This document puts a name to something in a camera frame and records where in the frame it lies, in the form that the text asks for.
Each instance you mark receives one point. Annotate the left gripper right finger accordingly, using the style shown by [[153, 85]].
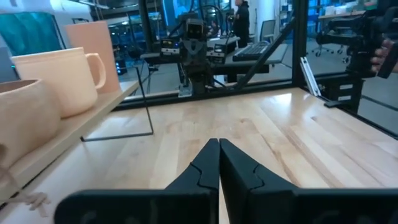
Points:
[[264, 205]]

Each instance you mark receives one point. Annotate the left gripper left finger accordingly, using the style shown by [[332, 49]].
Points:
[[186, 205]]

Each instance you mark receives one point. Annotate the teal faceted plastic tumbler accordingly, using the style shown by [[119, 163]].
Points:
[[28, 31]]

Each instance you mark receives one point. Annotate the grey-blue plastic cup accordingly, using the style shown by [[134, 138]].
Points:
[[4, 67]]

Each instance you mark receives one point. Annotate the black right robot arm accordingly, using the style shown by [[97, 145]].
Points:
[[197, 81]]

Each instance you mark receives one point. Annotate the wooden shelf with black legs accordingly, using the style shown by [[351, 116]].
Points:
[[77, 124]]

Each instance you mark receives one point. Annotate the black electronics box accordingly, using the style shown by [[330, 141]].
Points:
[[170, 46], [222, 48]]

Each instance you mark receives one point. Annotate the grey desk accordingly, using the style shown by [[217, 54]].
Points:
[[155, 57], [276, 53]]

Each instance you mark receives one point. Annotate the black keyboard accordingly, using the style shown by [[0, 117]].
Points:
[[252, 51]]

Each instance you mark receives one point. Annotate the person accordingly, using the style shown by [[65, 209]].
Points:
[[242, 21]]

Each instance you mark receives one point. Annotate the grey office chair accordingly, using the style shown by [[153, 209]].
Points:
[[268, 29]]

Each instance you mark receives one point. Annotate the silver aluminium bar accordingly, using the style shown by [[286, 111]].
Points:
[[309, 76]]

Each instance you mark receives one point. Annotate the black base box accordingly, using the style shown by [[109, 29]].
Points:
[[332, 93]]

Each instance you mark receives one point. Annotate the wooden desk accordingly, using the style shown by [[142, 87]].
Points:
[[342, 14]]

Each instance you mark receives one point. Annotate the person's hand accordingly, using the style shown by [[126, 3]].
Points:
[[381, 56]]

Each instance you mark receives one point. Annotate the black aluminium table frame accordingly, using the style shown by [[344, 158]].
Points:
[[300, 46]]

